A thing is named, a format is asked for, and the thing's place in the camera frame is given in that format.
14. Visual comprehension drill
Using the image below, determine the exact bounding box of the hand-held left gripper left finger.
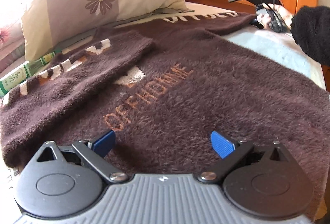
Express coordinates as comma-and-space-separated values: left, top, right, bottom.
37, 129, 128, 184

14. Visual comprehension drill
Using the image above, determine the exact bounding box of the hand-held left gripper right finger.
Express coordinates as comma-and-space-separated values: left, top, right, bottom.
198, 131, 290, 184

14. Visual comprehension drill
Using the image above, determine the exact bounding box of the brown fuzzy sweater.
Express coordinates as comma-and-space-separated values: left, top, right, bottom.
0, 11, 330, 219

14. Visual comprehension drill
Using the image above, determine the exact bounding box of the person's right forearm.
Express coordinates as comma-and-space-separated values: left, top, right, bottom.
291, 6, 330, 65

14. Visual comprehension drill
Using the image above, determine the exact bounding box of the person's right hand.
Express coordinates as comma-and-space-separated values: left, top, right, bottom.
255, 6, 294, 31

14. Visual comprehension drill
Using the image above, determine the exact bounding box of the green glass bottle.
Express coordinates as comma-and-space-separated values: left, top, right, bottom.
0, 51, 56, 97

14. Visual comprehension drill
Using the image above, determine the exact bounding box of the folded pink floral quilt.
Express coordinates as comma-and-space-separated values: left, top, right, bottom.
0, 18, 26, 72

